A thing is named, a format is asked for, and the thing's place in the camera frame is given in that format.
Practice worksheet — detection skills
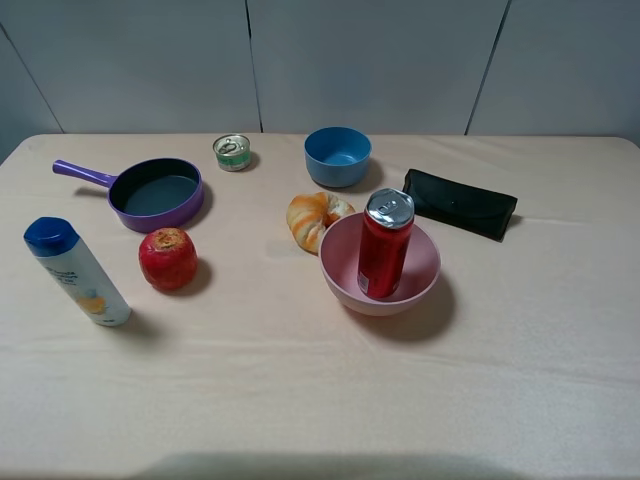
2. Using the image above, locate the black glasses case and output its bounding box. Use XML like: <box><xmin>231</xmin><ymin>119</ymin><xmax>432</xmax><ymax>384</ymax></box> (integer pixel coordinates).
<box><xmin>402</xmin><ymin>169</ymin><xmax>518</xmax><ymax>242</ymax></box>

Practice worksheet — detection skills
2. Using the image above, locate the white bottle blue cap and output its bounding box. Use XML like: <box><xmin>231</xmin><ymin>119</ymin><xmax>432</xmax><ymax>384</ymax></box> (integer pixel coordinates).
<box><xmin>23</xmin><ymin>217</ymin><xmax>131</xmax><ymax>327</ymax></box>

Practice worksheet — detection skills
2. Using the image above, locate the small green tin can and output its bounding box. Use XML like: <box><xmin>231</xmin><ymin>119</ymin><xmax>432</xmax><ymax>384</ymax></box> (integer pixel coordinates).
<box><xmin>212</xmin><ymin>134</ymin><xmax>251</xmax><ymax>171</ymax></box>

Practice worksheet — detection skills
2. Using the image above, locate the red soda can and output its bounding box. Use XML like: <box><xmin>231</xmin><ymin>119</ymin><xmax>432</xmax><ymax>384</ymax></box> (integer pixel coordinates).
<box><xmin>358</xmin><ymin>188</ymin><xmax>414</xmax><ymax>299</ymax></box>

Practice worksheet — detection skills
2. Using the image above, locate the purple frying pan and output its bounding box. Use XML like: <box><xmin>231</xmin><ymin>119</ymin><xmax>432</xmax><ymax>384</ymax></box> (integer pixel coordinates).
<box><xmin>52</xmin><ymin>158</ymin><xmax>204</xmax><ymax>233</ymax></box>

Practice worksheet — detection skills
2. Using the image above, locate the blue bowl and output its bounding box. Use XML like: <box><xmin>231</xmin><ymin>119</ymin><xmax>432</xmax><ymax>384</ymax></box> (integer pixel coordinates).
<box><xmin>304</xmin><ymin>126</ymin><xmax>372</xmax><ymax>188</ymax></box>

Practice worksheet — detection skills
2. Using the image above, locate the croissant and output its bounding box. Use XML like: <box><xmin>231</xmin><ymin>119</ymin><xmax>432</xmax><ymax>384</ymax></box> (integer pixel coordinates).
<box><xmin>286</xmin><ymin>192</ymin><xmax>355</xmax><ymax>255</ymax></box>

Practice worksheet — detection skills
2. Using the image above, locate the pink bowl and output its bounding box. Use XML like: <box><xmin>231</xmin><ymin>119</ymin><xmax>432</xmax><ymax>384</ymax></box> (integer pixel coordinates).
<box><xmin>318</xmin><ymin>212</ymin><xmax>441</xmax><ymax>317</ymax></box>

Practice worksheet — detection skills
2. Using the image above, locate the red apple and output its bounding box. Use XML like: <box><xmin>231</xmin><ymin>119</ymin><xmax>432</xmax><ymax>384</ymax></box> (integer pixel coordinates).
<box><xmin>138</xmin><ymin>227</ymin><xmax>198</xmax><ymax>291</ymax></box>

